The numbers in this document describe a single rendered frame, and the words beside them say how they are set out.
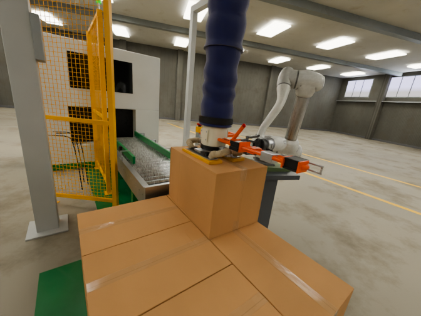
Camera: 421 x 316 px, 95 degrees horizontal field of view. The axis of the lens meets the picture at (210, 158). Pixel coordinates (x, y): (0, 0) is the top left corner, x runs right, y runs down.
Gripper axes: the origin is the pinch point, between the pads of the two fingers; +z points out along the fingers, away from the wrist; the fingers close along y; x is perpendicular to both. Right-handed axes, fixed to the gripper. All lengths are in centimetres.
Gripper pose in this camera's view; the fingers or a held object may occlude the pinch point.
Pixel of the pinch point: (240, 145)
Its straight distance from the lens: 112.4
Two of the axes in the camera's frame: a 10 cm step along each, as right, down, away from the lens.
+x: -5.9, -2.8, 7.6
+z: -8.0, 0.8, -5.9
